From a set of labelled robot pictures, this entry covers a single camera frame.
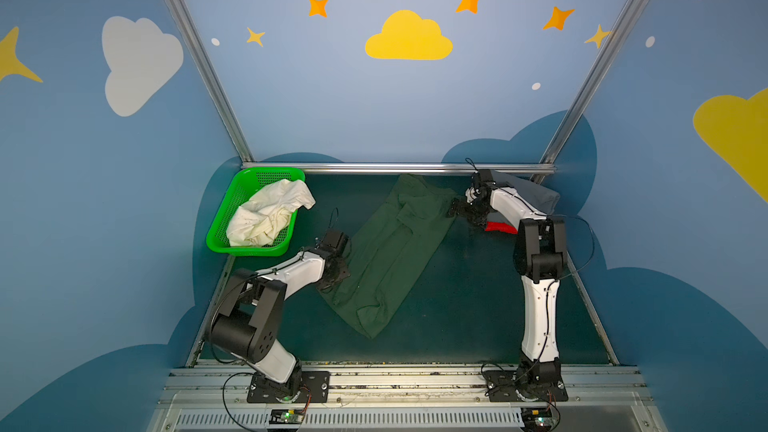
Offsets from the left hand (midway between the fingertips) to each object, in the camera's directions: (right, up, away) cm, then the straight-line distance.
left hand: (344, 277), depth 94 cm
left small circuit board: (-11, -29, -22) cm, 38 cm away
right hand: (+40, +20, +13) cm, 46 cm away
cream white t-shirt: (-29, +18, +6) cm, 35 cm away
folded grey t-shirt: (+67, +27, +12) cm, 73 cm away
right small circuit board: (+50, -29, -22) cm, 62 cm away
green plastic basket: (-38, +32, +17) cm, 52 cm away
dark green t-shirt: (+14, +6, +5) cm, 16 cm away
